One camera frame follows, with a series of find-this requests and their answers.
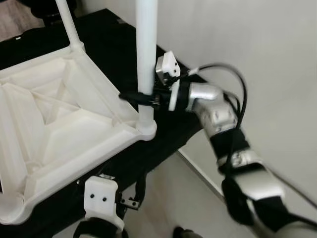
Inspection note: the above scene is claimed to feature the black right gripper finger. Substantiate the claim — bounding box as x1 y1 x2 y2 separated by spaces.
119 92 155 106

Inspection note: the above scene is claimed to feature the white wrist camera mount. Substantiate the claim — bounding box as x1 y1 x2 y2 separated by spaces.
155 51 181 111
83 176 124 233

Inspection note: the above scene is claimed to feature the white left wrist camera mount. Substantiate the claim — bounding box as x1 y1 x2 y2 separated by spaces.
83 176 124 233

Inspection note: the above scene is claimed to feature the pink patterned cloth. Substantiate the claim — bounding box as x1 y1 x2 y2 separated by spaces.
0 0 45 43

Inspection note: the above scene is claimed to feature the white plastic table leg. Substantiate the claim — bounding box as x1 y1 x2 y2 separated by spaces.
135 0 159 134
54 0 85 50

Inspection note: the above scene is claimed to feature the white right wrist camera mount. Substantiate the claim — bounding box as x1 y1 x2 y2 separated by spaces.
155 51 181 111

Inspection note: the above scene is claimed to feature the white plastic table top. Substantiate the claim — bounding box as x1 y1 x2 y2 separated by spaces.
0 42 158 225

